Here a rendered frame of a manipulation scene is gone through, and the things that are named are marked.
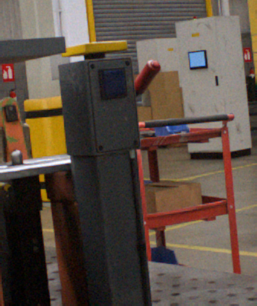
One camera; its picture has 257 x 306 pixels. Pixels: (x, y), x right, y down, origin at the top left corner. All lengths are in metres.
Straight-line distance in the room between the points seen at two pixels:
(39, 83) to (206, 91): 3.69
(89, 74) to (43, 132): 7.32
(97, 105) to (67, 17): 4.20
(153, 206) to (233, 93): 8.14
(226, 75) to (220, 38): 0.52
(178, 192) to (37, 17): 5.18
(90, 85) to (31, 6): 7.45
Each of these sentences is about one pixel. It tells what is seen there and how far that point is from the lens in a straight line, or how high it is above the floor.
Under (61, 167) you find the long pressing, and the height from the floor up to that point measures 0.99.
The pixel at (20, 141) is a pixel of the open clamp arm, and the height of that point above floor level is 1.03.
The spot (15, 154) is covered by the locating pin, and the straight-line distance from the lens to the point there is 1.29.
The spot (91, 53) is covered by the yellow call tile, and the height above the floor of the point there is 1.15.
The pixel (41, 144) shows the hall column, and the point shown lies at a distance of 8.30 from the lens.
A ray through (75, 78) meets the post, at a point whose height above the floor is 1.12.
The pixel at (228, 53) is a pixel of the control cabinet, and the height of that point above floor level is 1.47.
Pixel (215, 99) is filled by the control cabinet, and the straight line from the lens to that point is 11.33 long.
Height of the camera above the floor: 1.10
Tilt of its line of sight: 3 degrees down
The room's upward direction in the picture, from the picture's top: 6 degrees counter-clockwise
